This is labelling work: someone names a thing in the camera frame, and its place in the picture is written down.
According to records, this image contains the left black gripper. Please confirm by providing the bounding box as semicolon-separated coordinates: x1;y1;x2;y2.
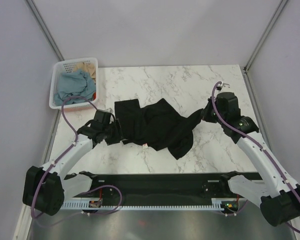
102;118;128;146

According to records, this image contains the black t shirt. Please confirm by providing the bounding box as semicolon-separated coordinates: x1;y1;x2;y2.
114;98;203;160

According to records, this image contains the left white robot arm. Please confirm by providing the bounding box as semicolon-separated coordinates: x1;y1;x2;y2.
22;110;123;216

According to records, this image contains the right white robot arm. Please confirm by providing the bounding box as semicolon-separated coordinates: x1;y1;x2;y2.
202;92;300;227

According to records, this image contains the orange cloth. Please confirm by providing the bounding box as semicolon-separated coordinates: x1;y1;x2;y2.
92;92;97;101

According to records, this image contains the blue t shirt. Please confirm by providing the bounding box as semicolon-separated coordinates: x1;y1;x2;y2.
53;69;96;106

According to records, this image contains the white plastic basket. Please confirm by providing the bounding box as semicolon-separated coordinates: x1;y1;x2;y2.
49;57;99;111

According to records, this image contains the beige t shirt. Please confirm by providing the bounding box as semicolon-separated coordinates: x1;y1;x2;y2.
72;62;96;83

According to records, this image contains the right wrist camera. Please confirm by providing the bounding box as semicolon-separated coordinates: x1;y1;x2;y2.
216;81;231;92

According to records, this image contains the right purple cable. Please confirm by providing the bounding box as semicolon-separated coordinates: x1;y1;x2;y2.
212;81;300;236

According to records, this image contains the purple cable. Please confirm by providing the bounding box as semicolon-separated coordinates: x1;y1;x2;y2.
31;96;123;229
212;81;300;236

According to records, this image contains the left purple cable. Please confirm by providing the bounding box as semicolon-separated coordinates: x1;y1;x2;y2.
31;96;123;229

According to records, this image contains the white slotted cable duct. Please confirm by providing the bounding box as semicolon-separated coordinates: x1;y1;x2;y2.
60;197;236;211

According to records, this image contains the right aluminium frame post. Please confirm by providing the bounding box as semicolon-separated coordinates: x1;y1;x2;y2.
241;0;290;75

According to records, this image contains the aluminium frame post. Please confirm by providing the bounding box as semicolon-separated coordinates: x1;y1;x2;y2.
241;0;290;75
24;0;65;61

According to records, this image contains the left aluminium frame post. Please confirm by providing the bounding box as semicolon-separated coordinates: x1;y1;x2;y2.
24;0;65;61

